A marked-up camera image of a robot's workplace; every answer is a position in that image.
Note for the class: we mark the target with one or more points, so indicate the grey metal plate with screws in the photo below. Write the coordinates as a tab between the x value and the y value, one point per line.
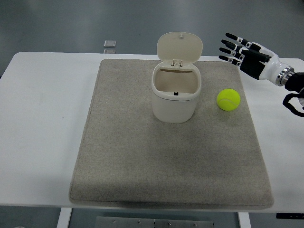
123	223

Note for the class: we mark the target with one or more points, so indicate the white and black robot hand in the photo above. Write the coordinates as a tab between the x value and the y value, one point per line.
268	67

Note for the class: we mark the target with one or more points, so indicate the small metal floor plate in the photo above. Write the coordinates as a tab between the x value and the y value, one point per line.
110	43
109	51

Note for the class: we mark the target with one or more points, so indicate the yellow-green tennis ball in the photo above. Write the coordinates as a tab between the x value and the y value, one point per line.
228	99

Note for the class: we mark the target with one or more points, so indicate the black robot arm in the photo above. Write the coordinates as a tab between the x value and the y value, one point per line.
294	82

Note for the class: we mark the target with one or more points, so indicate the cream plastic bin with lid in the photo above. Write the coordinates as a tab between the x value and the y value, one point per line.
174	107

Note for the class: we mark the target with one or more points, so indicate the grey felt mat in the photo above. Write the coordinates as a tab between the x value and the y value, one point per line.
154	161

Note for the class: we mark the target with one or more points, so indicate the black table control panel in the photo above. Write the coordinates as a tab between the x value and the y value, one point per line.
285	215

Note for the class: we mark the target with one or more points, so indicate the white table leg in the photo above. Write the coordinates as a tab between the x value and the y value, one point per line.
63	218
243	221

